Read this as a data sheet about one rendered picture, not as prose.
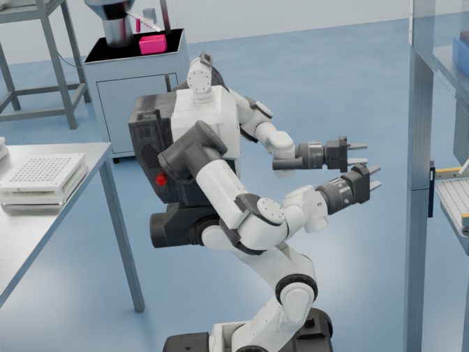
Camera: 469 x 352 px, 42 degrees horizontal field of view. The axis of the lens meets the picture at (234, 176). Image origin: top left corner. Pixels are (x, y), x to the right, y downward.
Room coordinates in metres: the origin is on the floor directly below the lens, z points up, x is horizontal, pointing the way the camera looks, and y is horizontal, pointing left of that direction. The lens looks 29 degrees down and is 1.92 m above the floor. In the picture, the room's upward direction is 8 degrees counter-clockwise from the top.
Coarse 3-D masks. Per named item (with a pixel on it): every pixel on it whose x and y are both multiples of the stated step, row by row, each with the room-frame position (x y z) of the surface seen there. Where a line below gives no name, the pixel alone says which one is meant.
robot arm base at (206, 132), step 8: (200, 120) 1.44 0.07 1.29; (200, 128) 1.40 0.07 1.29; (208, 128) 1.45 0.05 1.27; (208, 136) 1.39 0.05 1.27; (216, 136) 1.45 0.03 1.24; (208, 144) 1.39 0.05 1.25; (216, 144) 1.39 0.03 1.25; (224, 144) 1.46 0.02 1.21; (224, 152) 1.44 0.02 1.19; (160, 160) 1.39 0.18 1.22; (168, 168) 1.37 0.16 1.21; (176, 176) 1.37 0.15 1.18; (192, 176) 1.42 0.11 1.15
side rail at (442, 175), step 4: (440, 172) 1.73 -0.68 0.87; (444, 172) 1.73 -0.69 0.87; (448, 172) 1.73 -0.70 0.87; (452, 172) 1.73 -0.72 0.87; (456, 172) 1.72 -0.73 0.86; (464, 172) 1.72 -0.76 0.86; (468, 172) 1.72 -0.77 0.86; (436, 176) 1.73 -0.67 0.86; (440, 176) 1.73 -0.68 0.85; (444, 176) 1.73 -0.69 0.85; (448, 176) 1.73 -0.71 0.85; (452, 176) 1.73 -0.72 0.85; (456, 176) 1.72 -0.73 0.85; (460, 176) 1.72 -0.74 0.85; (464, 176) 1.72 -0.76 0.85; (468, 176) 1.72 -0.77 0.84
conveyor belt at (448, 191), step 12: (456, 180) 1.72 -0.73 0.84; (468, 180) 1.71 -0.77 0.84; (444, 192) 1.66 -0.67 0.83; (456, 192) 1.65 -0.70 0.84; (468, 192) 1.64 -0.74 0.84; (444, 204) 1.62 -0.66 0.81; (456, 204) 1.58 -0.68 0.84; (468, 204) 1.57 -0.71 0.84; (456, 216) 1.53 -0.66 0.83; (456, 228) 1.50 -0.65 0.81
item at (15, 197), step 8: (80, 168) 2.05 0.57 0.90; (88, 168) 2.07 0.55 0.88; (72, 176) 1.99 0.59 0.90; (80, 176) 2.00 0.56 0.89; (64, 184) 1.94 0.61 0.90; (72, 184) 1.93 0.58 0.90; (8, 192) 1.94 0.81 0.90; (16, 192) 1.93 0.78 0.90; (24, 192) 1.93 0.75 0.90; (32, 192) 1.92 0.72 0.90; (40, 192) 1.91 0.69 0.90; (48, 192) 1.90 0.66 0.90; (64, 192) 1.88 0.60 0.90; (0, 200) 1.90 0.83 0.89; (8, 200) 1.89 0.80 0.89; (16, 200) 1.88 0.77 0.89; (24, 200) 1.88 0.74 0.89; (32, 200) 1.87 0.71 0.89; (40, 200) 1.86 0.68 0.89; (48, 200) 1.86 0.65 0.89; (56, 200) 1.85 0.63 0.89; (64, 200) 1.85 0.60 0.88
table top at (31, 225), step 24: (72, 144) 2.34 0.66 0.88; (96, 144) 2.30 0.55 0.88; (0, 168) 2.20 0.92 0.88; (96, 168) 2.12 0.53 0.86; (72, 192) 1.92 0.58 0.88; (0, 216) 1.82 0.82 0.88; (24, 216) 1.80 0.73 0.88; (48, 216) 1.78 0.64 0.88; (0, 240) 1.66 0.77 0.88; (24, 240) 1.64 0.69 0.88; (48, 240) 1.68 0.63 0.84; (0, 264) 1.53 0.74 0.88; (24, 264) 1.52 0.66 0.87; (0, 288) 1.41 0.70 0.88
